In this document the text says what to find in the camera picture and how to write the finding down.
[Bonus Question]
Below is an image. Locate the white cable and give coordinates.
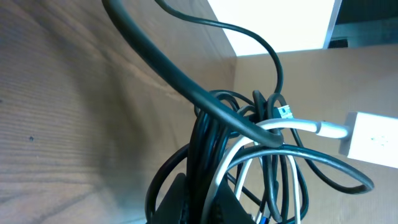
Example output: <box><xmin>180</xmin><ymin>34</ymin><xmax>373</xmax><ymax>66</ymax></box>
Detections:
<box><xmin>200</xmin><ymin>111</ymin><xmax>398</xmax><ymax>224</ymax></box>

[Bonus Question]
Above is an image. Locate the black cable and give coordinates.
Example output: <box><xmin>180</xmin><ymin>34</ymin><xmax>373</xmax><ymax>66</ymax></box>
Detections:
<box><xmin>101</xmin><ymin>0</ymin><xmax>375</xmax><ymax>224</ymax></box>

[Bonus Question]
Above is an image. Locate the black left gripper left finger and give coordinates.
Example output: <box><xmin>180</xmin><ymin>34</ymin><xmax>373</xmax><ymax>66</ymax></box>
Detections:
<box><xmin>150</xmin><ymin>173</ymin><xmax>189</xmax><ymax>224</ymax></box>

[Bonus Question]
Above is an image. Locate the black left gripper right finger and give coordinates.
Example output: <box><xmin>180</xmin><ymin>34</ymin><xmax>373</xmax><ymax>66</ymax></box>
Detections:
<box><xmin>211</xmin><ymin>180</ymin><xmax>255</xmax><ymax>224</ymax></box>

